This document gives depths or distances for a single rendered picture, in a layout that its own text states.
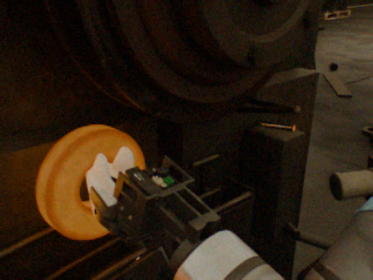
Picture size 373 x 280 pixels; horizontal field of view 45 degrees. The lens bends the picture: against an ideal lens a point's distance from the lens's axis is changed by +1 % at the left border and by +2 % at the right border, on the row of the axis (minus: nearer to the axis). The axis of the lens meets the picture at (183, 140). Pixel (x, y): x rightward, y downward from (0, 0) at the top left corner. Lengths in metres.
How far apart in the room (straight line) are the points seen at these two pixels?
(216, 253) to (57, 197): 0.22
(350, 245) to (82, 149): 0.33
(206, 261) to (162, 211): 0.08
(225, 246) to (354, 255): 0.15
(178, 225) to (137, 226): 0.05
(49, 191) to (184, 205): 0.18
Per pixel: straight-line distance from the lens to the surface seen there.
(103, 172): 0.55
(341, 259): 0.54
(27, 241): 0.66
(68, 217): 0.60
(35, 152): 0.63
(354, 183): 1.01
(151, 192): 0.48
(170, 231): 0.50
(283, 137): 0.87
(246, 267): 0.45
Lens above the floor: 1.10
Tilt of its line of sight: 21 degrees down
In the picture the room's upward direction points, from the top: 2 degrees clockwise
